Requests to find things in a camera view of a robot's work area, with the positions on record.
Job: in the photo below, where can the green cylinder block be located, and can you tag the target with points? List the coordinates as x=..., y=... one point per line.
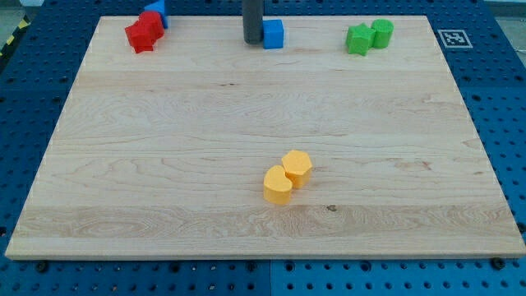
x=384, y=29

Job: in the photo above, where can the blue cube block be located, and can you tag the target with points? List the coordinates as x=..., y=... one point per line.
x=273, y=34

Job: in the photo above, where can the red star block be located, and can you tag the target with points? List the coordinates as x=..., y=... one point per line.
x=139, y=37

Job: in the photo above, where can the green star block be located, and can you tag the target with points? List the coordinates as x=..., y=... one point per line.
x=359, y=39

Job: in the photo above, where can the yellow hexagon block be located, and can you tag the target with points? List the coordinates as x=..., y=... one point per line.
x=298, y=167

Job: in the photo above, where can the wooden board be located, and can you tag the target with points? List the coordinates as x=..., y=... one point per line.
x=162, y=155

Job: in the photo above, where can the red rounded block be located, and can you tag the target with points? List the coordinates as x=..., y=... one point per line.
x=151, y=23

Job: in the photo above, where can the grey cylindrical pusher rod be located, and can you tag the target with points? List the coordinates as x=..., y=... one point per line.
x=252, y=21

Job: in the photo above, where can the blue block top left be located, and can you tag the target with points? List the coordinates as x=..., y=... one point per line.
x=158, y=6

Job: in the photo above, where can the yellow heart block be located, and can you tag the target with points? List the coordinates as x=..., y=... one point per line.
x=277, y=187

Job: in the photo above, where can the white fiducial marker tag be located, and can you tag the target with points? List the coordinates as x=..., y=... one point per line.
x=454, y=39

